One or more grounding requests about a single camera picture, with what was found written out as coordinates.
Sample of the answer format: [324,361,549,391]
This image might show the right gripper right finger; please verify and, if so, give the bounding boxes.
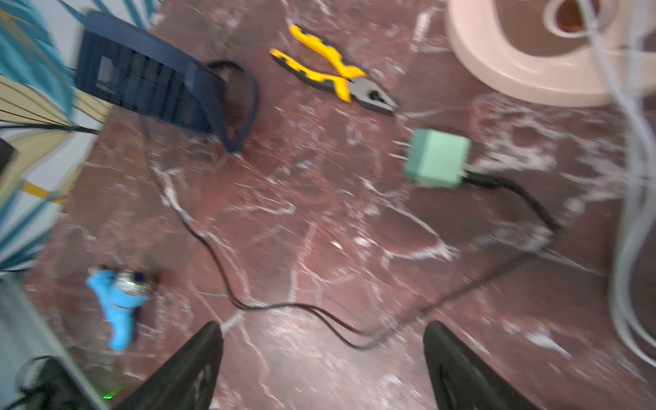
[423,321,536,410]

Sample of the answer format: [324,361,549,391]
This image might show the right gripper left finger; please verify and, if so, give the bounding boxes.
[116,321,224,409]

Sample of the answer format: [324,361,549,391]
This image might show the green USB charger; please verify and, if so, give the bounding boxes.
[389,128,472,189]

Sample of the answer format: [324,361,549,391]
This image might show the white fan power cable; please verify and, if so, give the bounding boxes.
[542,0,656,367]

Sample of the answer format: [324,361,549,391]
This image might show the small navy blue fan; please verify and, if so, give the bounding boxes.
[74,11,259,153]

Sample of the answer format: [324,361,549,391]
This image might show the beige desk fan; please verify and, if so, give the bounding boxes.
[447,1,655,108]

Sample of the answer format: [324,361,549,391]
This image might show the light blue pipe fitting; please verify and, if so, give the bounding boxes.
[86,266,154,351]

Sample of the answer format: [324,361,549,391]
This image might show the yellow black pliers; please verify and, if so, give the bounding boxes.
[269,24,398,116]

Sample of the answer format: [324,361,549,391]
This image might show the black USB cable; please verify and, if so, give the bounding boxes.
[139,114,565,352]

